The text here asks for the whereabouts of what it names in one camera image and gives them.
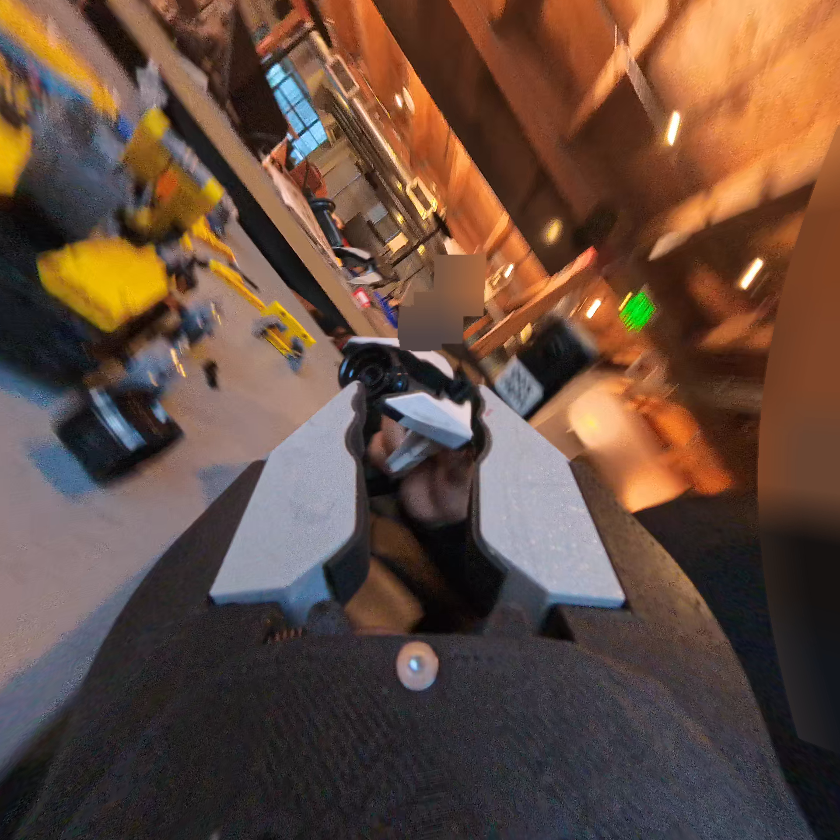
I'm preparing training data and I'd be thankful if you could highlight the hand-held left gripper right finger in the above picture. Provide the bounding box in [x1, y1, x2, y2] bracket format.
[471, 385, 629, 636]

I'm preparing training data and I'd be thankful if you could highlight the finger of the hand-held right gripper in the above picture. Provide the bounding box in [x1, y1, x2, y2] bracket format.
[381, 392, 475, 450]
[384, 436, 437, 475]

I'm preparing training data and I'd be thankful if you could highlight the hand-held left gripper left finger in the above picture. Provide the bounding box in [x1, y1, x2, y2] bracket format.
[209, 382, 371, 626]

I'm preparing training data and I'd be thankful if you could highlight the black toy wheel rim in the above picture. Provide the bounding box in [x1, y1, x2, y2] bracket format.
[338, 343, 411, 396]
[56, 384, 186, 485]

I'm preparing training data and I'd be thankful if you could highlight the person's right hand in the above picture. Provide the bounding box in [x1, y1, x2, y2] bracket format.
[366, 420, 476, 526]

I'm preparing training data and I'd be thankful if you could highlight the green exit sign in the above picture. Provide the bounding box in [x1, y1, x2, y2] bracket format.
[619, 287, 657, 333]

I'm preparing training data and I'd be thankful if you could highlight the yellow brick beam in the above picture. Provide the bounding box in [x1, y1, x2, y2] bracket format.
[209, 258, 266, 312]

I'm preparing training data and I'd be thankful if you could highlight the yellow black brick vehicle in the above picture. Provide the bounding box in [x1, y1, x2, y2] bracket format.
[0, 105, 231, 395]

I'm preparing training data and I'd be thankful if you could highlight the paned window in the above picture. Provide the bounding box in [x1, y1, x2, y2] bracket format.
[264, 60, 330, 151]

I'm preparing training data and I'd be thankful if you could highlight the yellow brick frame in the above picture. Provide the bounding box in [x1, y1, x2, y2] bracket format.
[255, 301, 317, 371]

